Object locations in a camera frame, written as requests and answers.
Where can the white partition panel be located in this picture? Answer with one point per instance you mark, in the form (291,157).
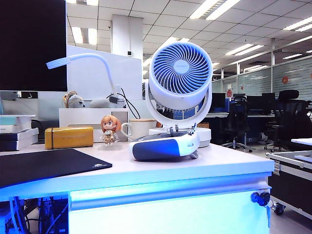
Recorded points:
(85,78)

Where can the black office chair chrome base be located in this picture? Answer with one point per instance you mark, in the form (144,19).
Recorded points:
(237,117)

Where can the white mug with wooden lid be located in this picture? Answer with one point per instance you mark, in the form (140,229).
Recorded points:
(142,127)

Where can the white navy stacked books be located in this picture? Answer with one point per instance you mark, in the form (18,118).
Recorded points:
(21,141)

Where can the white desk organizer shelf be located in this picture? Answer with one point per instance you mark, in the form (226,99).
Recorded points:
(81,117)

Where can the black mouse pad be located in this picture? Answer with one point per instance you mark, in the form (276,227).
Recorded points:
(48,165)

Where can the white board edge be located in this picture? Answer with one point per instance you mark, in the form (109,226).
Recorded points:
(303,141)

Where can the drawer lock with key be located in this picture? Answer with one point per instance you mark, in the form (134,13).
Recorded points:
(260,198)

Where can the black flight case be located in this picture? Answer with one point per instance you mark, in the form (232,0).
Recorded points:
(292,185)

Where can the white desk drawer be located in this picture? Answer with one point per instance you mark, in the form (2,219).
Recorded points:
(170,214)

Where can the large red window sticker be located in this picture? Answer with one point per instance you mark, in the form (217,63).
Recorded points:
(285,79)

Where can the white navy remote controller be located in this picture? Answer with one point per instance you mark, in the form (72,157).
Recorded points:
(156,149)

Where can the grey plush toy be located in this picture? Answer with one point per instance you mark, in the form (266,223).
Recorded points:
(99,102)

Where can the grey flat panel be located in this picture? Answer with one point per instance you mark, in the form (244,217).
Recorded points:
(303,158)

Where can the black computer monitor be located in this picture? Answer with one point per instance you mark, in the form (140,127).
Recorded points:
(31,44)

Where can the white gooseneck desk lamp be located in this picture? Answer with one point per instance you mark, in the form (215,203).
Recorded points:
(95,55)

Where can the small red window sticker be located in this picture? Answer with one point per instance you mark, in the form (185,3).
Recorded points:
(229,92)

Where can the yellow rectangular tin box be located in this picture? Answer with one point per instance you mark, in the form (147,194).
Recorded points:
(68,137)

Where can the black white wall switch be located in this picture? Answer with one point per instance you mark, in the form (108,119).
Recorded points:
(130,53)

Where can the black mesh office chair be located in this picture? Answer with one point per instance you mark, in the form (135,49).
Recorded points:
(290,117)

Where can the orange-haired anime figurine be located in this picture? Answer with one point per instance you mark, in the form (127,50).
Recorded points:
(109,123)

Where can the white teal box stack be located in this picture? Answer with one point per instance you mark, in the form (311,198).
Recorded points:
(12,120)

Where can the white round desk fan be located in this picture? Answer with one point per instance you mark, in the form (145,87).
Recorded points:
(180,67)

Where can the black background monitor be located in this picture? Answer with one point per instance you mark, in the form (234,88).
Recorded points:
(257,103)
(218,102)

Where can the beige white plush toy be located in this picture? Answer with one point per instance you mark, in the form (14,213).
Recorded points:
(73,100)

